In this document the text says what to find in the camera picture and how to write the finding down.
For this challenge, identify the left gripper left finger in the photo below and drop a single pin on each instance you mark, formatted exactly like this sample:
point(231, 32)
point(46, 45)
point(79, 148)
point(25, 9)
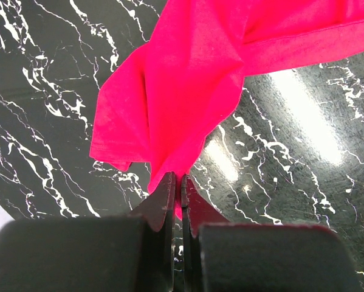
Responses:
point(132, 252)

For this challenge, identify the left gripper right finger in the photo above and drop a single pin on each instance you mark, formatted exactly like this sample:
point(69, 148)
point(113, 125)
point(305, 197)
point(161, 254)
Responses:
point(223, 256)

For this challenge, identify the pink t shirt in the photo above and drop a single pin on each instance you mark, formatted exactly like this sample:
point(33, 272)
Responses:
point(162, 102)

